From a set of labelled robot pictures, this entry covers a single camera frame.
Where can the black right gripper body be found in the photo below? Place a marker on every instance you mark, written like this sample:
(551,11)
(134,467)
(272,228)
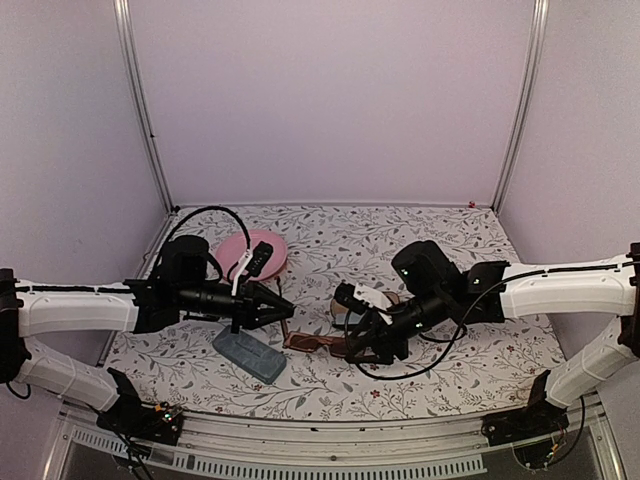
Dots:
(380,336)

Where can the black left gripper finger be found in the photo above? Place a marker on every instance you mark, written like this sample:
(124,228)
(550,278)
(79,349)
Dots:
(261,295)
(268,315)

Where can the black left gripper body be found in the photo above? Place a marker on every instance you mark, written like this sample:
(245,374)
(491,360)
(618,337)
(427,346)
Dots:
(242,307)

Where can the brown sunglasses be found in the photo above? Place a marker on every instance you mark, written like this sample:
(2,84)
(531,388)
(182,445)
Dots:
(309,343)

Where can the grey case green lining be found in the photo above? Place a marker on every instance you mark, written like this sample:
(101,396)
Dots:
(251,355)

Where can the light blue cloth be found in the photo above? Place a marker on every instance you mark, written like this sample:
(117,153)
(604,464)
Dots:
(346,318)

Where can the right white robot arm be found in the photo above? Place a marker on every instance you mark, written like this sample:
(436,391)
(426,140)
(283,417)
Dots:
(492,292)

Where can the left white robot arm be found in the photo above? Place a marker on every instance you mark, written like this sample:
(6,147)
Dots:
(177,284)

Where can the pink plate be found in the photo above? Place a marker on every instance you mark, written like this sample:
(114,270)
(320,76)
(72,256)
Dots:
(232,248)

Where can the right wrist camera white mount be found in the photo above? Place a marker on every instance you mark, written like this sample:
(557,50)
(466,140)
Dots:
(360,299)

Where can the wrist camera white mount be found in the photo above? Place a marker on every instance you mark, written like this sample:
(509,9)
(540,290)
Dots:
(250,264)
(360,299)

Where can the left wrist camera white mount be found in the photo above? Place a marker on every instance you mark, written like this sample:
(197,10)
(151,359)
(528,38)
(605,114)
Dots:
(250,264)

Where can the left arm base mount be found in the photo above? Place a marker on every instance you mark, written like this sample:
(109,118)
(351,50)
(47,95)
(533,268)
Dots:
(130,417)

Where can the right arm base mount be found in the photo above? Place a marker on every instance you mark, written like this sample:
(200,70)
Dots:
(538,417)

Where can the front aluminium rail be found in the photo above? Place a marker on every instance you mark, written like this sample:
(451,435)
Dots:
(224,447)

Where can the left aluminium frame post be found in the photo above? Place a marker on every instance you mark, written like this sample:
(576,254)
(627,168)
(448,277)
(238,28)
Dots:
(125,31)

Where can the aluminium frame post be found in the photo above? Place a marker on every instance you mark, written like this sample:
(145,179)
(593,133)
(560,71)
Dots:
(125,31)
(531,67)

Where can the right aluminium frame post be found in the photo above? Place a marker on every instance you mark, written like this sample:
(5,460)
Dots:
(531,67)

